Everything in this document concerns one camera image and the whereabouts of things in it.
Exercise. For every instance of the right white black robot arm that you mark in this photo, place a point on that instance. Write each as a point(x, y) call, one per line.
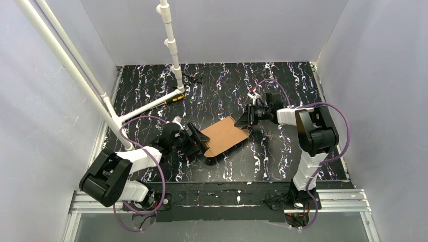
point(317, 136)

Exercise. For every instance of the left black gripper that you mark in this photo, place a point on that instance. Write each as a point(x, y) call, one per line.
point(193, 137)

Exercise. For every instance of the aluminium rail frame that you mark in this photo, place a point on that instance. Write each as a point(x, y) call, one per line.
point(220, 199)

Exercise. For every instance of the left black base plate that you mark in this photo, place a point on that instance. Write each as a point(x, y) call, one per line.
point(162, 202)

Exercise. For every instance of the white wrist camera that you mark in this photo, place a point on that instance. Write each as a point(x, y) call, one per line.
point(254, 96)
point(178, 120)

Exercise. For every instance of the brown cardboard box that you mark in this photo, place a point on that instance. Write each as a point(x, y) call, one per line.
point(223, 136)

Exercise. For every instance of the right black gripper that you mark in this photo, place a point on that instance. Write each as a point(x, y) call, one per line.
point(250, 114)

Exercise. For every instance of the white PVC pipe frame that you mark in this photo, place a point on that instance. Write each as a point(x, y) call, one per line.
point(46, 22)

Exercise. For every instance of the black pliers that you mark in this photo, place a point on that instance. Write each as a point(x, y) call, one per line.
point(192, 79)

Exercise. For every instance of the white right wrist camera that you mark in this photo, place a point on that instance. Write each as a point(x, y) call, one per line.
point(254, 96)

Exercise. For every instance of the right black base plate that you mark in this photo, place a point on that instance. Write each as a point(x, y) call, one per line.
point(290, 201)

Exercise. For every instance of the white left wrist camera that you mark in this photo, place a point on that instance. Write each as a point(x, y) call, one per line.
point(178, 120)

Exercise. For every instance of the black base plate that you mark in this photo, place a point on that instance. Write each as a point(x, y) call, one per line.
point(290, 201)
point(162, 202)

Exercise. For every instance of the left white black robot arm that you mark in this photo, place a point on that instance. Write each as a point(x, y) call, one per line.
point(107, 181)

